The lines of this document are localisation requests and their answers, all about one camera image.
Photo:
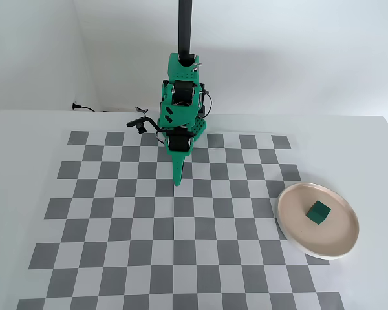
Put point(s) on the grey checkerboard mat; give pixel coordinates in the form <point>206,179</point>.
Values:
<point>148,242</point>

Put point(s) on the beige round plate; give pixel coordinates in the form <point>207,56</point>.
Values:
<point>297,219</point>

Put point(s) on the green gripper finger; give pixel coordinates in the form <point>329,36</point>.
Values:
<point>179,168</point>

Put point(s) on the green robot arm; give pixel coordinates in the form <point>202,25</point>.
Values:
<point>178,113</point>

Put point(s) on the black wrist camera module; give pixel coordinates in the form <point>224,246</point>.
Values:
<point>143,128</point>

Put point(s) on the black vertical pole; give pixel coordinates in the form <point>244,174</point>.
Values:
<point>185,26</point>

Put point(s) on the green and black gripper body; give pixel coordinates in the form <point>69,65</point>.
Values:
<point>179,143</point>

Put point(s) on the dark green cube dice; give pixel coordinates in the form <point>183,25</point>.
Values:
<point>317,213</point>

